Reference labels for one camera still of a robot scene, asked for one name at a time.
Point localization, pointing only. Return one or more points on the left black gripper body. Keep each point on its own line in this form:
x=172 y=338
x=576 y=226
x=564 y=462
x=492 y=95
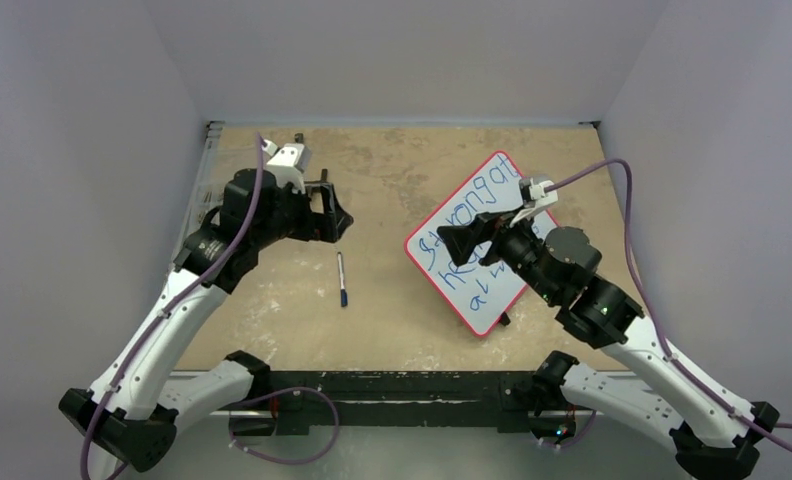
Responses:
x=312 y=211

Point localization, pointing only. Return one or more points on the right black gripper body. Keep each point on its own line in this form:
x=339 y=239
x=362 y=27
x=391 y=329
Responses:
x=497 y=235

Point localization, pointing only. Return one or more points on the pink framed whiteboard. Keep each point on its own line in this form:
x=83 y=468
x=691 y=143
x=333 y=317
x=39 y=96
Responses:
x=478 y=295

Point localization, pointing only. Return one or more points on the whiteboard marker pen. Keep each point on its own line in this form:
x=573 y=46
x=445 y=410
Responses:
x=341 y=271

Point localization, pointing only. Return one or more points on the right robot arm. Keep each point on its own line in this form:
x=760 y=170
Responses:
x=711 y=432

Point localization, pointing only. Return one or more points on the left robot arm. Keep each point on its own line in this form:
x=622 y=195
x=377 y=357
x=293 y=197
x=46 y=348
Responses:
x=131 y=414

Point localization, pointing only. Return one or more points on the clear plastic screw box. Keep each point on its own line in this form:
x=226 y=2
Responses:
x=220 y=167

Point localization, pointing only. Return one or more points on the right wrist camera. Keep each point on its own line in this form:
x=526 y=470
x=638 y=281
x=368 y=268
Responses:
x=538 y=193

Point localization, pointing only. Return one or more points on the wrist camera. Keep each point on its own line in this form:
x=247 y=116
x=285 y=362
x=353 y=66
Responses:
x=287 y=163
x=538 y=193

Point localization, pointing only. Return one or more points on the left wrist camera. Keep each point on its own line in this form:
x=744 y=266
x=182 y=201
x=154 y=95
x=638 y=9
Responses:
x=287 y=163

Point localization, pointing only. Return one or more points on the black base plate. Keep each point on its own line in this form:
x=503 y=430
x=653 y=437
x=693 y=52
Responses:
x=504 y=401

